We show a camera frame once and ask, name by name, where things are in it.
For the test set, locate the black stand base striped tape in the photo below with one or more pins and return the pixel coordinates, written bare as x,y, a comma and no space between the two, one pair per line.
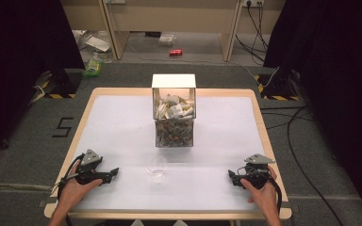
278,88
59,84

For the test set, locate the pile of dark packets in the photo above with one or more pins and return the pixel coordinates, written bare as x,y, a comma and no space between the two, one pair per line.
173,133

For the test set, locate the clear plastic bag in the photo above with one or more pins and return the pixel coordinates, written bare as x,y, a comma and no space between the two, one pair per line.
167,40

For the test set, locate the red drink can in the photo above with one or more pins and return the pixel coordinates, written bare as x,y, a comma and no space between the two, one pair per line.
175,52

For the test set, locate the white wall socket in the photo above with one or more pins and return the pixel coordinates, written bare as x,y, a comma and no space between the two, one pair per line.
253,3

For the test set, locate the crumpled white paper heap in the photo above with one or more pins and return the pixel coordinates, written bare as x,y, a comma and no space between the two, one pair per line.
94,42

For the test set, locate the green bag on floor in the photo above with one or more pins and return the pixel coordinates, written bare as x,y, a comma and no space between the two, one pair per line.
92,67

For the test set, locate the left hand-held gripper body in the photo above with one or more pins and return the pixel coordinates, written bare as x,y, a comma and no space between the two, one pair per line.
89,158

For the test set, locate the clear glass cup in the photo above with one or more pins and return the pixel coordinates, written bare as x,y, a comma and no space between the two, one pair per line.
156,168

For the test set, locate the pile of white sachets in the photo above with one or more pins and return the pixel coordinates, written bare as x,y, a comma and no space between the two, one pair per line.
174,108

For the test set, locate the person's left hand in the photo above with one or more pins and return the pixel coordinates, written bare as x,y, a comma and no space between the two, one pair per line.
72,191

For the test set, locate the clear two-tier box white lid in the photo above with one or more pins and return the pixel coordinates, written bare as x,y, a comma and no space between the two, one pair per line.
173,81

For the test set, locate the light wooden desk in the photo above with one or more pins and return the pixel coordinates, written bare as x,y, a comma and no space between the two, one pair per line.
176,15

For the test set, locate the person's right hand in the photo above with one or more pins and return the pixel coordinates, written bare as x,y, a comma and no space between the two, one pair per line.
264,196

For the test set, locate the black curtain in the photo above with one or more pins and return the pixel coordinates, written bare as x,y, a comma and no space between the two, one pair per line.
333,78
19,62

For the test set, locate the small black box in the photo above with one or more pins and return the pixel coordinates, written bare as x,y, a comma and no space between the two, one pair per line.
153,34

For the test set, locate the white table mat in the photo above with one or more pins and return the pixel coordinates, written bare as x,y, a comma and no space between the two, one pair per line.
122,132

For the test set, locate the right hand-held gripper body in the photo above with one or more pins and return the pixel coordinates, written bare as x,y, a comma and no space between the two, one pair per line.
256,172

